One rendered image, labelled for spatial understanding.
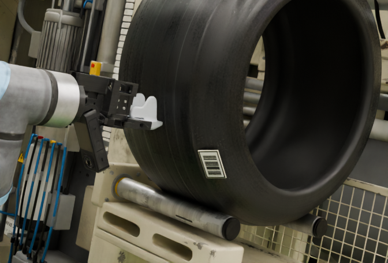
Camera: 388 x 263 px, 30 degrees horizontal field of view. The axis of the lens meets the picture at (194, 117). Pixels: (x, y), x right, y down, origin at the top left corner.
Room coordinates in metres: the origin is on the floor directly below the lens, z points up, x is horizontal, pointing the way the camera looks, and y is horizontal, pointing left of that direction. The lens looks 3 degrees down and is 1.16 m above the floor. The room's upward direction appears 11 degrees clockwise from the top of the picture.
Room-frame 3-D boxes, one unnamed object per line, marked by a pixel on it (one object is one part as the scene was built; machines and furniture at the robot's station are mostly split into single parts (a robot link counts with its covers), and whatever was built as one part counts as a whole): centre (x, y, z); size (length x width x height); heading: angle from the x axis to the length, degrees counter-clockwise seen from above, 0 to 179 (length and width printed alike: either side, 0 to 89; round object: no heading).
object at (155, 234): (1.47, 0.01, 0.84); 0.36 x 0.09 x 0.06; 44
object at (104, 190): (1.70, 0.03, 0.90); 0.40 x 0.03 x 0.10; 134
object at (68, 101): (1.18, 0.23, 1.09); 0.10 x 0.05 x 0.09; 44
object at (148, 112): (1.29, 0.08, 1.09); 0.09 x 0.03 x 0.06; 134
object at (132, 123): (1.26, 0.11, 1.07); 0.09 x 0.05 x 0.02; 134
